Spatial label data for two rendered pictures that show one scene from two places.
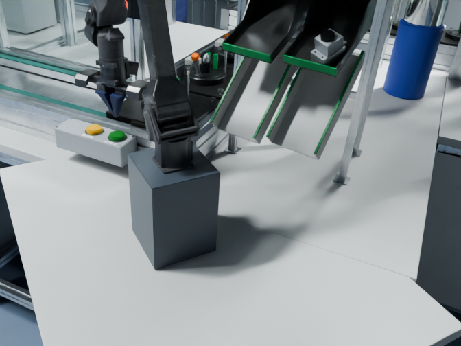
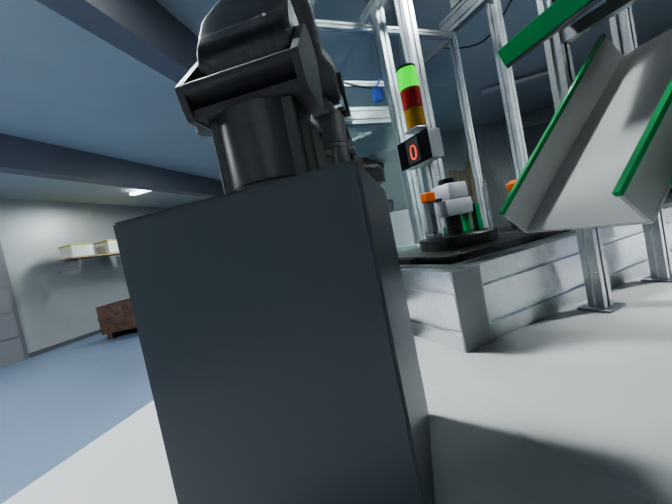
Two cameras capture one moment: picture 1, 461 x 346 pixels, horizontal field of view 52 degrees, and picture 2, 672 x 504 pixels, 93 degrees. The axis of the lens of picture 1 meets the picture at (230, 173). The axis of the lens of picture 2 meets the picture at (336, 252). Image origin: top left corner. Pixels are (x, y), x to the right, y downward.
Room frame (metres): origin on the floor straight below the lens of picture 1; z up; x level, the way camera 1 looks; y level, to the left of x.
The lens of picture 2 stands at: (0.65, -0.07, 1.03)
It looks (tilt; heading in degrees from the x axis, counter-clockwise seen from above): 2 degrees down; 46
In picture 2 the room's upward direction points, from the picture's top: 12 degrees counter-clockwise
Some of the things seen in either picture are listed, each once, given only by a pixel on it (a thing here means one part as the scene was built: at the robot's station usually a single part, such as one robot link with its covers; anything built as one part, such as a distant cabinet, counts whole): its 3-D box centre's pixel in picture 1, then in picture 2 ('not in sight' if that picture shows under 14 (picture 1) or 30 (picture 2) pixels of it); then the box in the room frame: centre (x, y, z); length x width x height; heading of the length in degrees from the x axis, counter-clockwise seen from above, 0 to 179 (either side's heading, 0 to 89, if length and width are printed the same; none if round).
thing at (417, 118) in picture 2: not in sight; (415, 119); (1.42, 0.33, 1.29); 0.05 x 0.05 x 0.05
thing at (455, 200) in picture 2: not in sight; (453, 197); (1.25, 0.20, 1.06); 0.08 x 0.04 x 0.07; 159
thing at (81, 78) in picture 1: (112, 72); (337, 172); (1.05, 0.29, 1.13); 0.19 x 0.06 x 0.08; 69
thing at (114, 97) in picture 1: (121, 105); not in sight; (1.04, 0.28, 1.05); 0.06 x 0.04 x 0.07; 159
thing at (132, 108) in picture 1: (165, 108); (459, 248); (1.24, 0.20, 0.96); 0.24 x 0.24 x 0.02; 68
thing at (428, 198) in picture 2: not in sight; (433, 212); (1.20, 0.22, 1.04); 0.04 x 0.02 x 0.08; 158
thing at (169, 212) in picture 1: (173, 203); (307, 339); (0.79, 0.11, 0.96); 0.14 x 0.14 x 0.20; 31
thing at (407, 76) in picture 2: not in sight; (407, 80); (1.42, 0.33, 1.39); 0.05 x 0.05 x 0.05
